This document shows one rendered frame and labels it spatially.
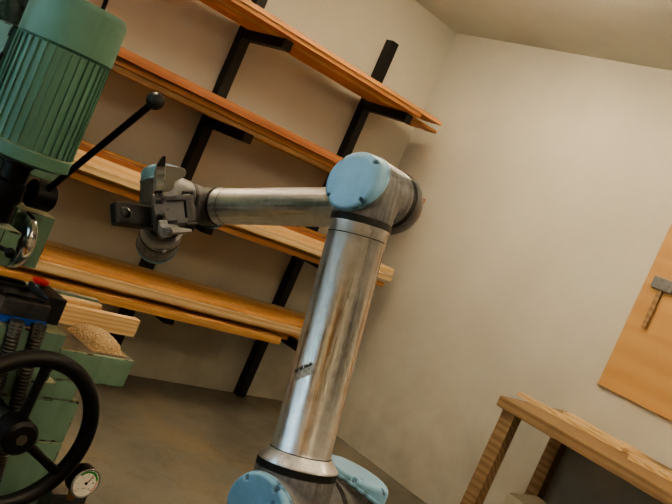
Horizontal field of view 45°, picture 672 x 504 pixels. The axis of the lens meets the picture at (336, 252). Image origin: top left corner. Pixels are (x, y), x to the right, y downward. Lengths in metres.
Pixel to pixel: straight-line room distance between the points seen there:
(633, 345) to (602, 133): 1.19
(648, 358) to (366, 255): 2.96
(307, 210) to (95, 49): 0.53
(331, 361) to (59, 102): 0.67
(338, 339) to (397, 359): 3.65
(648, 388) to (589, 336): 0.41
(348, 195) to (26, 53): 0.62
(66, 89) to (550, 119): 3.73
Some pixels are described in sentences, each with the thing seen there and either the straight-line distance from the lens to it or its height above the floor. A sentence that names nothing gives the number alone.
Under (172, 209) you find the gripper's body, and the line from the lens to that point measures 1.65.
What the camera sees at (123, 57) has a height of 1.56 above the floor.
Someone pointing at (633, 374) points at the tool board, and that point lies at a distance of 4.30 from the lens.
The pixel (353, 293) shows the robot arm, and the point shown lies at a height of 1.22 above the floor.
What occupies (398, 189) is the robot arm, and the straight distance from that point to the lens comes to 1.50.
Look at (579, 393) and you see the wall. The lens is 4.43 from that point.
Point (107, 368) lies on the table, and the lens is 1.69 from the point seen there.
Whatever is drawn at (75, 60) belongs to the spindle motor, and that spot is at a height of 1.40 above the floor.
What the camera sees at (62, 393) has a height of 0.81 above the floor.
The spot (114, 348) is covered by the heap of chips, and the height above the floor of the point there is 0.91.
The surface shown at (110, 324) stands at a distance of 1.84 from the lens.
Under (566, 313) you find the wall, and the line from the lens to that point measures 4.53.
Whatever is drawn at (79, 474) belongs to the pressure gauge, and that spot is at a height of 0.68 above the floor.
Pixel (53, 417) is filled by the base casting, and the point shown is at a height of 0.76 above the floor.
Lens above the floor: 1.36
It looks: 3 degrees down
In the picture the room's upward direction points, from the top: 24 degrees clockwise
